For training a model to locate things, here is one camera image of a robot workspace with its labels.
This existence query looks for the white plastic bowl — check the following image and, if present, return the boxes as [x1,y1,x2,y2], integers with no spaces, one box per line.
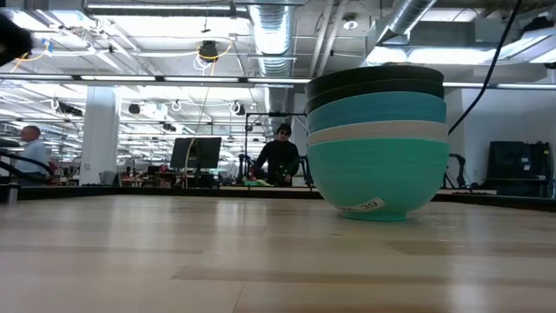
[306,120,450,148]

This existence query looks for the blue plastic bowl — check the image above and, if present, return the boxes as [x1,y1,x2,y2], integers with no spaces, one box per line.
[306,91,447,134]

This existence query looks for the dark grey plastic bowl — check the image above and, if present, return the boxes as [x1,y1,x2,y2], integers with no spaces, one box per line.
[305,79,447,115]
[304,64,445,101]

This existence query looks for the person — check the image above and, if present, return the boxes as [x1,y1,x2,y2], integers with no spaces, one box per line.
[253,123,301,188]
[15,124,56,186]

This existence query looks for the black computer monitor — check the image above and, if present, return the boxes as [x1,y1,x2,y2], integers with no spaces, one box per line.
[169,137,222,170]

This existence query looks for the mint green labelled bowl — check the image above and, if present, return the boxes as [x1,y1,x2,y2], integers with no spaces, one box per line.
[306,137,451,223]

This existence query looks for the black round ceiling device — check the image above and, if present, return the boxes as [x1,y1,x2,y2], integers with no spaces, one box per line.
[198,40,220,63]

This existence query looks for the white square pillar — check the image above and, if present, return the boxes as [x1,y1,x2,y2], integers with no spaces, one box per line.
[79,85,121,187]

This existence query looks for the black equipment cabinet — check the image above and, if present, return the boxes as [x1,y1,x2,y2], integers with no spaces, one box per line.
[485,140,553,197]

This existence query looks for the ribbed silver air duct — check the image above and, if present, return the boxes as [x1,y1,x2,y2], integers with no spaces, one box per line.
[248,3,297,78]

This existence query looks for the black table edge rail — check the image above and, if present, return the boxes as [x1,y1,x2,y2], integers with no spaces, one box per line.
[0,184,556,213]

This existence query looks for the smooth silver air duct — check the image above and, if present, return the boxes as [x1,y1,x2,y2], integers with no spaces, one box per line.
[375,0,438,44]

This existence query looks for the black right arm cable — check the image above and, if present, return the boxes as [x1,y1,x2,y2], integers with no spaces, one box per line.
[447,0,524,137]

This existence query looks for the black curved hose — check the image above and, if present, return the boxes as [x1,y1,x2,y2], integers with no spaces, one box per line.
[0,150,56,179]

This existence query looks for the grey metal bracket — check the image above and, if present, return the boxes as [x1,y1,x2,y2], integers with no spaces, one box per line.
[4,184,21,205]

